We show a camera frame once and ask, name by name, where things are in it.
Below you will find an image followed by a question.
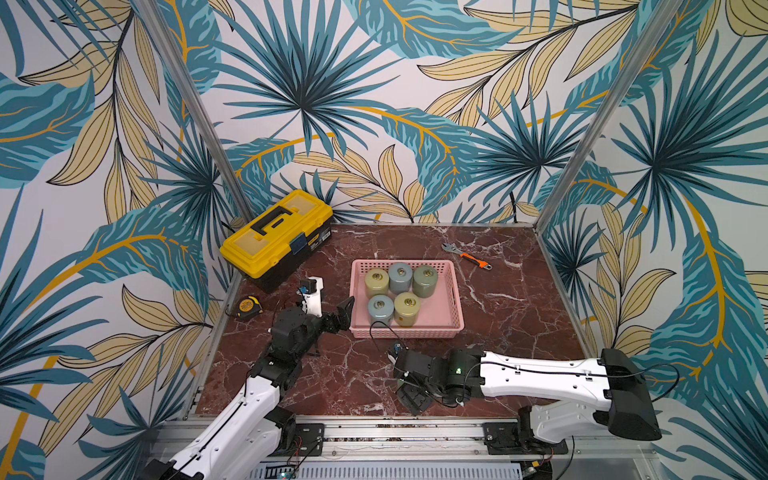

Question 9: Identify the blue-grey tea canister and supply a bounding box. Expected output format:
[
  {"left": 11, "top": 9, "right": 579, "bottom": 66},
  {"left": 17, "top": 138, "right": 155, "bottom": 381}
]
[
  {"left": 388, "top": 262, "right": 413, "bottom": 295},
  {"left": 367, "top": 294, "right": 395, "bottom": 328}
]

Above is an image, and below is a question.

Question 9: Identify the pink plastic basket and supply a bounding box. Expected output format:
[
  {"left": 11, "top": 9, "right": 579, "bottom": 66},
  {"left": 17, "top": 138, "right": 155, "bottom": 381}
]
[{"left": 349, "top": 258, "right": 466, "bottom": 340}]

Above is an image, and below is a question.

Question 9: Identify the olive tea canister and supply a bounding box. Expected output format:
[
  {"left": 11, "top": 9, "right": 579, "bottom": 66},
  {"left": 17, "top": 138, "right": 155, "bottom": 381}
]
[
  {"left": 364, "top": 268, "right": 390, "bottom": 298},
  {"left": 394, "top": 292, "right": 421, "bottom": 328}
]

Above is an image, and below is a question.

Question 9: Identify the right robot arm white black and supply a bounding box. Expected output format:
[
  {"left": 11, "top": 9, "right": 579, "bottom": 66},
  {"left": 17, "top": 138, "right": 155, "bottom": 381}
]
[{"left": 387, "top": 342, "right": 662, "bottom": 444}]

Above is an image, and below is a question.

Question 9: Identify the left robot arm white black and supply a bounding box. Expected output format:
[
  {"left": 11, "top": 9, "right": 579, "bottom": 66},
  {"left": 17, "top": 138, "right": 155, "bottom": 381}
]
[{"left": 138, "top": 297, "right": 355, "bottom": 479}]

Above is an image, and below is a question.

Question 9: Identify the green tea canister back right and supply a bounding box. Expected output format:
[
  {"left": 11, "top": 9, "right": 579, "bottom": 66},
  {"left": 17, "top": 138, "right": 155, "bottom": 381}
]
[{"left": 411, "top": 265, "right": 439, "bottom": 298}]

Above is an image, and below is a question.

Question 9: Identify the yellow black tape measure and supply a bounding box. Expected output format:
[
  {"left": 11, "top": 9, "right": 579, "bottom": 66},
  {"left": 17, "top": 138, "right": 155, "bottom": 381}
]
[{"left": 235, "top": 295, "right": 263, "bottom": 321}]

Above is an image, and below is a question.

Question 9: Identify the yellow black toolbox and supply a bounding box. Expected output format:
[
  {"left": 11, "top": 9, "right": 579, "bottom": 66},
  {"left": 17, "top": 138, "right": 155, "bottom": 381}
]
[{"left": 220, "top": 190, "right": 333, "bottom": 294}]

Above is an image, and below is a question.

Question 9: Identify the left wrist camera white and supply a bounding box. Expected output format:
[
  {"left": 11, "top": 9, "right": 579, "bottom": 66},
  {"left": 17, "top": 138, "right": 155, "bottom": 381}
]
[{"left": 298, "top": 277, "right": 324, "bottom": 317}]

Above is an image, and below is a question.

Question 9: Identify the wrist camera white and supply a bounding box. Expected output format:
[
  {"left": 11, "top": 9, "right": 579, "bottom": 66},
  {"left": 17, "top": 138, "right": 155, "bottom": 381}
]
[
  {"left": 298, "top": 277, "right": 324, "bottom": 317},
  {"left": 387, "top": 341, "right": 408, "bottom": 363}
]

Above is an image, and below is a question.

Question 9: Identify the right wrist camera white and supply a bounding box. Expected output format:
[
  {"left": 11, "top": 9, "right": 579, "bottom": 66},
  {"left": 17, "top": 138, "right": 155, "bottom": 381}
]
[{"left": 387, "top": 341, "right": 408, "bottom": 363}]

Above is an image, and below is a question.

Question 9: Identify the aluminium front rail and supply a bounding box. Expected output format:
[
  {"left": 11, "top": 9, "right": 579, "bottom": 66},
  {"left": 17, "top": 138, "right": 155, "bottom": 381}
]
[{"left": 140, "top": 416, "right": 661, "bottom": 480}]

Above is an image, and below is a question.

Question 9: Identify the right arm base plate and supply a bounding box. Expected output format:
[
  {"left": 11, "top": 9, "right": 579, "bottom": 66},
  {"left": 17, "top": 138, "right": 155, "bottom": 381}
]
[{"left": 481, "top": 422, "right": 569, "bottom": 458}]

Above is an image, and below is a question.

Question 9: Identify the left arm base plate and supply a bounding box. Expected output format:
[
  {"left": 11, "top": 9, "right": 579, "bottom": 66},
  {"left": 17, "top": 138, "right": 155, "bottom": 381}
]
[{"left": 268, "top": 423, "right": 326, "bottom": 459}]

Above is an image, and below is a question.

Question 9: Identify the orange handled adjustable wrench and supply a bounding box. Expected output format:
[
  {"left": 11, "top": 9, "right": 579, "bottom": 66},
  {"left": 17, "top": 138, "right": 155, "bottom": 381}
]
[{"left": 442, "top": 243, "right": 492, "bottom": 271}]

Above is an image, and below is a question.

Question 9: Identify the left aluminium corner post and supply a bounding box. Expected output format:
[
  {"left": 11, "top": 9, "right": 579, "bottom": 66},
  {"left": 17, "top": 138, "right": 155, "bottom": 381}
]
[{"left": 135, "top": 0, "right": 254, "bottom": 221}]

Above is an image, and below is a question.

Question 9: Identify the aluminium corner post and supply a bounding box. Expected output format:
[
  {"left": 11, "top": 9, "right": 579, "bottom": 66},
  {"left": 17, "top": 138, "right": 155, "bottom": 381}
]
[
  {"left": 135, "top": 0, "right": 254, "bottom": 221},
  {"left": 534, "top": 0, "right": 682, "bottom": 239}
]

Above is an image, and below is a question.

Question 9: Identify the right aluminium corner post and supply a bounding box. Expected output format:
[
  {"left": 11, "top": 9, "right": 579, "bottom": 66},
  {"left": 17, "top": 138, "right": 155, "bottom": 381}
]
[{"left": 534, "top": 0, "right": 682, "bottom": 239}]

